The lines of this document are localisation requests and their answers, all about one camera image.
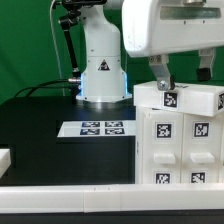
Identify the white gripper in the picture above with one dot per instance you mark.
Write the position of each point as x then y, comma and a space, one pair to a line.
153, 27

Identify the white cabinet top block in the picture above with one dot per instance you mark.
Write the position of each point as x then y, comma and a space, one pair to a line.
204, 100

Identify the white cabinet door panel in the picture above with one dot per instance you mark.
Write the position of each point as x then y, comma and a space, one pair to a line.
162, 144
201, 149

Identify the white cabinet body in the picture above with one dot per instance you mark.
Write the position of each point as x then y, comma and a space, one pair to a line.
140, 114

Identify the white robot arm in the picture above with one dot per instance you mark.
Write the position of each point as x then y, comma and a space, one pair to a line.
103, 80

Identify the white base marker plate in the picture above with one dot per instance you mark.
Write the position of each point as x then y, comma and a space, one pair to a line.
97, 128

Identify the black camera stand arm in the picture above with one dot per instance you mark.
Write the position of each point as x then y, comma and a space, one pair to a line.
73, 12

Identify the white workspace border frame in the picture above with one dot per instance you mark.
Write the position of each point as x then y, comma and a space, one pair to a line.
111, 198

